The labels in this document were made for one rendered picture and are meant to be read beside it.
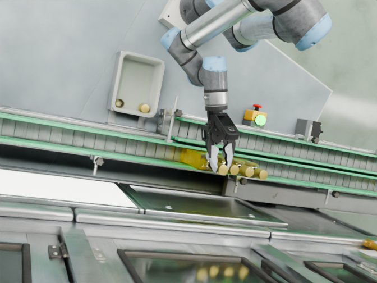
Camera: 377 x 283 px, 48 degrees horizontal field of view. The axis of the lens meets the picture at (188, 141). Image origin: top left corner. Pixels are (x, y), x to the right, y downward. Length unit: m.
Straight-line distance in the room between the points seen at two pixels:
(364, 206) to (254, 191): 0.61
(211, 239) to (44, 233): 0.41
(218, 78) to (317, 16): 0.34
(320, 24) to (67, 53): 0.90
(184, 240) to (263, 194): 0.80
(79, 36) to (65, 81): 0.17
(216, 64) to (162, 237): 0.55
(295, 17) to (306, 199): 1.00
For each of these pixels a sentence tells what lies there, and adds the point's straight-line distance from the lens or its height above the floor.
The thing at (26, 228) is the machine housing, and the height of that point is 1.43.
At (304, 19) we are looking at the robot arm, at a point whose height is 1.44.
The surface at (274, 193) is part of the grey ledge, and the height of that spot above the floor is 0.88.
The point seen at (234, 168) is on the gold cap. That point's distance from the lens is 1.41.
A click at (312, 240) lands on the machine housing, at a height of 1.39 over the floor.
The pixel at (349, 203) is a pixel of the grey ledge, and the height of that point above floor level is 0.88.
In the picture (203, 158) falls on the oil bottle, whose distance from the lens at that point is 1.44.
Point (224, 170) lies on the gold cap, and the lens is 1.35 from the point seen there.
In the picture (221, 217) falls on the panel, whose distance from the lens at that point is 1.25.
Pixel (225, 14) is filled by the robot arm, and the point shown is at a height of 1.28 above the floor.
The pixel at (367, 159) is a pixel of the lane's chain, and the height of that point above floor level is 0.88.
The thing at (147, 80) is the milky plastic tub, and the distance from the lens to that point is 1.68.
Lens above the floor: 2.39
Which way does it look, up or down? 67 degrees down
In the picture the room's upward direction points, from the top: 109 degrees clockwise
